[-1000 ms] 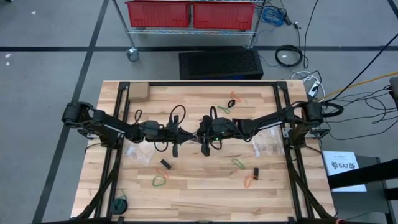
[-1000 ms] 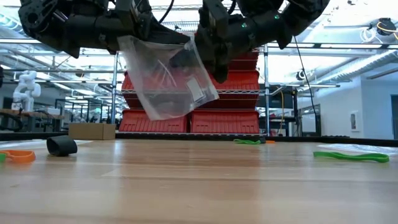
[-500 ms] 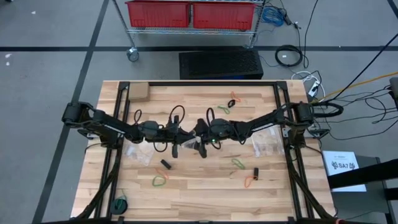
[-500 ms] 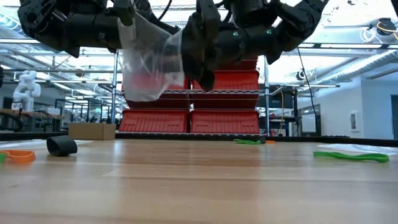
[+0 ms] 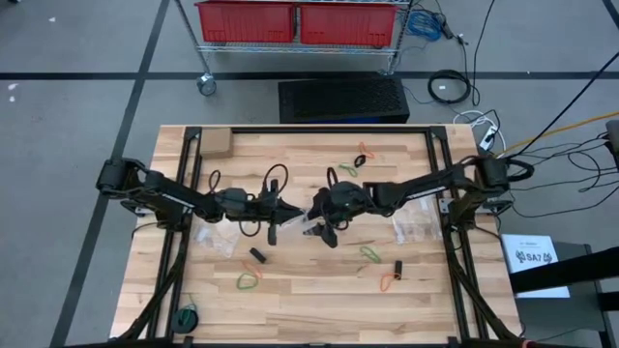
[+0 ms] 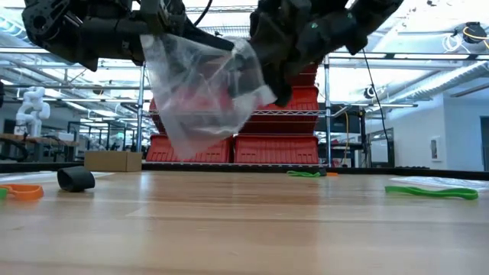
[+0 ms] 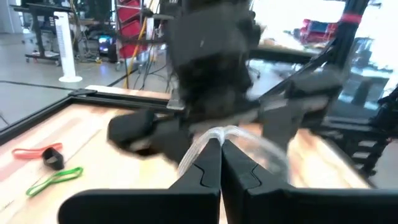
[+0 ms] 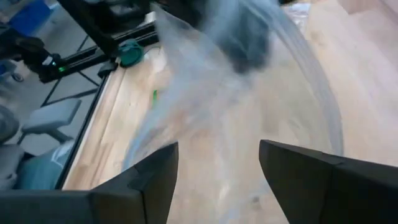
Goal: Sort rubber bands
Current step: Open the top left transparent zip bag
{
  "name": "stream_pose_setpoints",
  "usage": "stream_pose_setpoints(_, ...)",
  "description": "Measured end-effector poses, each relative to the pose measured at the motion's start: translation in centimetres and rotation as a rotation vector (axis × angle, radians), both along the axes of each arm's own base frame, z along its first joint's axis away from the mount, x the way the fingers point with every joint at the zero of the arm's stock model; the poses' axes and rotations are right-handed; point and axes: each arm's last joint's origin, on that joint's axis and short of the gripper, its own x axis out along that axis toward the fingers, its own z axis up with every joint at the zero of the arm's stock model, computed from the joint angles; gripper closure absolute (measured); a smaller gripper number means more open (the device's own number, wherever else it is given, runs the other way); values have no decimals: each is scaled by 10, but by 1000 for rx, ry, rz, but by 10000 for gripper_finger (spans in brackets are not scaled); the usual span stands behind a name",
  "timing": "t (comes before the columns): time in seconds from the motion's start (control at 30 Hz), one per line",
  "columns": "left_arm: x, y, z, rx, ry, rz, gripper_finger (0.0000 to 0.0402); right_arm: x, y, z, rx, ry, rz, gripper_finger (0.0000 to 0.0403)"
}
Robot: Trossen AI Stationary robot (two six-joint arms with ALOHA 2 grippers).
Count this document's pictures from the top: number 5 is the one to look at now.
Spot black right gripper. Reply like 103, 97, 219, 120
302, 179, 373, 248

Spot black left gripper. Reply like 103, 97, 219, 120
212, 178, 307, 247

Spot small cardboard box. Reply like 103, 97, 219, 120
199, 127, 235, 160

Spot black perforated floor mat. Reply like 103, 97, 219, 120
277, 75, 412, 126

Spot black green tape roll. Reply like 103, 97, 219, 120
170, 304, 200, 335

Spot white power strip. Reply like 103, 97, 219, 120
478, 124, 499, 152

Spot red plastic storage bin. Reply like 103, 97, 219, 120
298, 2, 398, 48
195, 0, 297, 44

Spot white paper sign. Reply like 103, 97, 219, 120
500, 233, 572, 300

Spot black beam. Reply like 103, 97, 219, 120
509, 245, 619, 295

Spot dark grey cabinet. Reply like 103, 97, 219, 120
512, 240, 611, 348

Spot grey box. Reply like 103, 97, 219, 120
604, 119, 619, 159

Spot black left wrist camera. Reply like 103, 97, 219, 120
260, 195, 280, 218

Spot black left camera cable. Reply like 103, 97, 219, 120
263, 162, 290, 194

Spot chrome wire shelf rack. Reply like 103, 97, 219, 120
172, 0, 417, 98

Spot black cable coil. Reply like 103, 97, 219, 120
427, 69, 473, 105

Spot white power cable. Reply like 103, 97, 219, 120
453, 109, 508, 155

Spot blue cable coil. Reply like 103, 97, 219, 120
406, 9, 445, 43

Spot thin black floor cable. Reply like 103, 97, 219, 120
471, 0, 497, 107

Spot tangled black floor cables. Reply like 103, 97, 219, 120
507, 130, 619, 219

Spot straight thick black cable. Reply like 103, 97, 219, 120
502, 62, 619, 160

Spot yellow cable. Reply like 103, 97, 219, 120
492, 110, 619, 159

